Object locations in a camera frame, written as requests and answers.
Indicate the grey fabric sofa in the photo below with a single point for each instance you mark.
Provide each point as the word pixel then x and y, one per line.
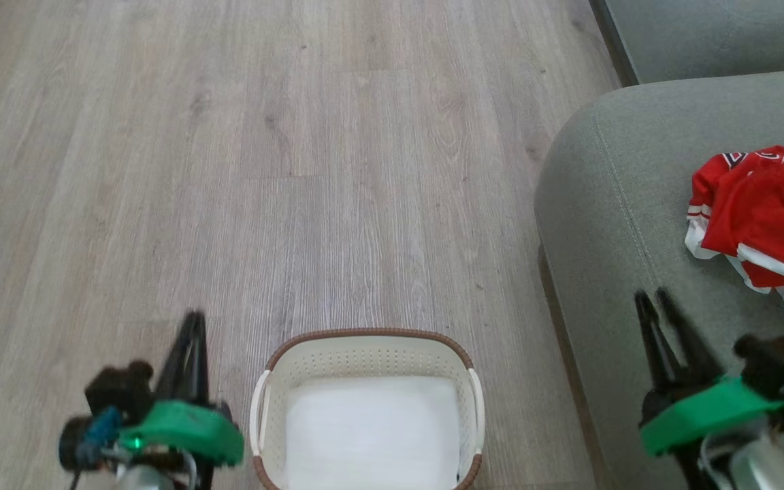
pixel 610 238

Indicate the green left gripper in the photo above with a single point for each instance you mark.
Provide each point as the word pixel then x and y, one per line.
pixel 181 429

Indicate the red jersey white trim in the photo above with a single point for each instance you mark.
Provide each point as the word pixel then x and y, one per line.
pixel 773 204

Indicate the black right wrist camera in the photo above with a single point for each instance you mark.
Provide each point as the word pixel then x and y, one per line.
pixel 776 364

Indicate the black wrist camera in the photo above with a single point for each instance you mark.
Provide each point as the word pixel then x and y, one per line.
pixel 120 391
pixel 776 364

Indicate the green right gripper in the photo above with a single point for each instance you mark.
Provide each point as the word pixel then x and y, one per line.
pixel 705 408

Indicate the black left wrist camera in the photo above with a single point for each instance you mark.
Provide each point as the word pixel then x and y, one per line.
pixel 120 391

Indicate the cream plastic laundry basket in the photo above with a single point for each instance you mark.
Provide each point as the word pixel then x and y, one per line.
pixel 365 354

